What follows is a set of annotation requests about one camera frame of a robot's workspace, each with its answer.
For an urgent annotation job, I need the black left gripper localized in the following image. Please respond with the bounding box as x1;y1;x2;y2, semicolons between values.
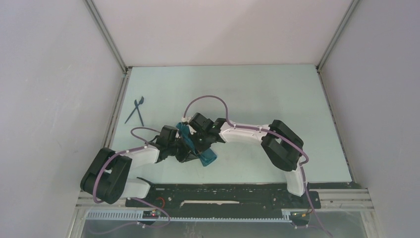
167;136;199;163

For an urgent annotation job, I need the teal cloth napkin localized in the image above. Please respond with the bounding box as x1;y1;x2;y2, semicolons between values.
176;122;217;167

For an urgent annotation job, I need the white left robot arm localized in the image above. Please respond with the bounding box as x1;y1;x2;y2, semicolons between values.
80;125;198;207

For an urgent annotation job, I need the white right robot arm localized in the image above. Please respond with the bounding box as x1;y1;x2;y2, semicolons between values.
181;113;308;207

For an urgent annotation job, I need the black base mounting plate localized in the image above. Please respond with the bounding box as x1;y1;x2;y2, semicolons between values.
144;183;321;218

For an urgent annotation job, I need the aluminium left side rail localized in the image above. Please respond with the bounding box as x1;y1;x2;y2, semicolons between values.
101;66;133;148

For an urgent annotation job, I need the white slotted cable duct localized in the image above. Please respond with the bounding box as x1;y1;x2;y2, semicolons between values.
86;209;292;223

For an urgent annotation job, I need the aluminium left corner post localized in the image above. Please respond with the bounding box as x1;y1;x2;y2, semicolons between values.
83;0;128;74

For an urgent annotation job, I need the aluminium corner post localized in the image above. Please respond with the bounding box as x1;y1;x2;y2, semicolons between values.
316;0;362;73
83;0;128;74

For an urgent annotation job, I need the aluminium front frame rail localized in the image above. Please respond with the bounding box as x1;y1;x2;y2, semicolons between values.
75;189;374;212

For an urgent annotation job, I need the aluminium right corner post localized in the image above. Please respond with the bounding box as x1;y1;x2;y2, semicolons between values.
316;0;362;73

